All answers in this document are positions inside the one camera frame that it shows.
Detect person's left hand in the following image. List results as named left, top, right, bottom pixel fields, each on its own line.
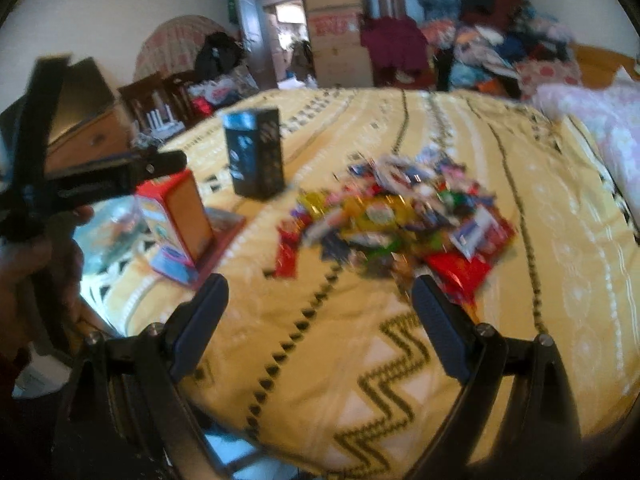
left=1, top=206, right=93, bottom=362

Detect red shiny snack bag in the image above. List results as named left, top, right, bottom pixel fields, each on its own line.
left=424, top=252, right=492, bottom=304

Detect clear glass bowl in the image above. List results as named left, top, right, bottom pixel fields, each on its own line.
left=74, top=196, right=145, bottom=274

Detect wooden chest of drawers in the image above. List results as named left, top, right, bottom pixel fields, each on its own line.
left=44, top=108, right=131, bottom=172

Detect red and orange snack box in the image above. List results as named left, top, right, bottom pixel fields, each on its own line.
left=136, top=169, right=215, bottom=266

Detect black flat television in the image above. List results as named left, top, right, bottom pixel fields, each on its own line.
left=49, top=58, right=115, bottom=145

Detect yellow patterned bed cover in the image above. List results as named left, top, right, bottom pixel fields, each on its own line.
left=79, top=86, right=640, bottom=478

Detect black and blue box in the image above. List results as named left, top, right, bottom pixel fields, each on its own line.
left=222, top=107, right=285, bottom=200

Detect striped round folded table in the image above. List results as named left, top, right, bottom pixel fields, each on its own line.
left=132, top=15, right=228, bottom=81

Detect pink floral quilt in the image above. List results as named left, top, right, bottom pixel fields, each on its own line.
left=532, top=79, right=640, bottom=226

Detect pile of clothes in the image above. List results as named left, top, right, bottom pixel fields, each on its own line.
left=361, top=0, right=582, bottom=100

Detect stacked cardboard boxes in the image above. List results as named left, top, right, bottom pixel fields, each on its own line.
left=304, top=0, right=374, bottom=88

